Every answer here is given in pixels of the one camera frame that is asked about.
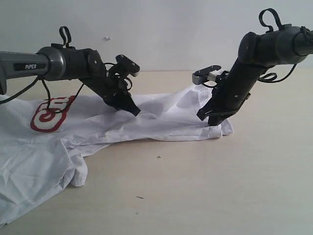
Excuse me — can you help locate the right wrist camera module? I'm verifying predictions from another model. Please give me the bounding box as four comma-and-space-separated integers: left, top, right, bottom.
192, 65, 229, 85

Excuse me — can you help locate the white t-shirt red lettering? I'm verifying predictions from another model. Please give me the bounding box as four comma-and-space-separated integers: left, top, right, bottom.
0, 85, 233, 225

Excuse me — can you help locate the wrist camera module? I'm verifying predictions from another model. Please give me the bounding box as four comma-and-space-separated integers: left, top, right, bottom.
192, 65, 229, 85
115, 54, 140, 77

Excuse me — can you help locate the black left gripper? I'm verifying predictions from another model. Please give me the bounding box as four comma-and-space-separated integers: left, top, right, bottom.
84, 72, 141, 116

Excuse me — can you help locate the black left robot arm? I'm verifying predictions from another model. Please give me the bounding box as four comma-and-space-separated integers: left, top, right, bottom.
0, 44, 140, 116

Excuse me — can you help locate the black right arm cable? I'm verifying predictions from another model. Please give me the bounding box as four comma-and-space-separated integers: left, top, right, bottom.
254, 8, 313, 84

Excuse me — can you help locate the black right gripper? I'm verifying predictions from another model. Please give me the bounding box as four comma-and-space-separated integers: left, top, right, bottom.
197, 59, 266, 126

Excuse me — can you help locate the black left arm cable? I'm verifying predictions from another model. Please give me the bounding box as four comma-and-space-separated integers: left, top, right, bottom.
0, 25, 85, 120

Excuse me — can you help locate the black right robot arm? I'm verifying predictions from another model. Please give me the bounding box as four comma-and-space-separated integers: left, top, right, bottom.
193, 24, 313, 126

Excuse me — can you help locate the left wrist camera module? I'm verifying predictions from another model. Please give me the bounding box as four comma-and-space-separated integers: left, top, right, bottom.
115, 54, 140, 77

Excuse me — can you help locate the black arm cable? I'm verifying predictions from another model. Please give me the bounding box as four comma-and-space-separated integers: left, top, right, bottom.
0, 25, 85, 120
254, 8, 313, 84

